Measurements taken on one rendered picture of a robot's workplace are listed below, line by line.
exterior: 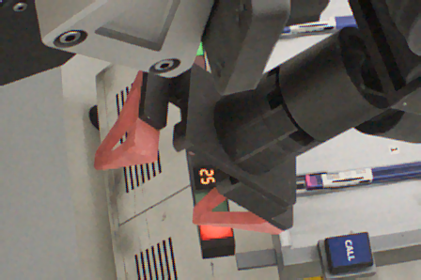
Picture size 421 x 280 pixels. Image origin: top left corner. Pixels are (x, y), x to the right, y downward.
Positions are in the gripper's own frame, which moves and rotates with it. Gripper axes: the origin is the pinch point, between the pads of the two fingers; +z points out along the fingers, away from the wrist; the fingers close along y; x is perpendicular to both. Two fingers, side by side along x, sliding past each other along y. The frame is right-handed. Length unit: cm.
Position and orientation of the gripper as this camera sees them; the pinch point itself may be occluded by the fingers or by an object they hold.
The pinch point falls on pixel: (153, 185)
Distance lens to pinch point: 72.6
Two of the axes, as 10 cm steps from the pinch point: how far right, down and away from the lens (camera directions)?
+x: -0.1, 8.1, -5.8
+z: -7.4, 3.9, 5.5
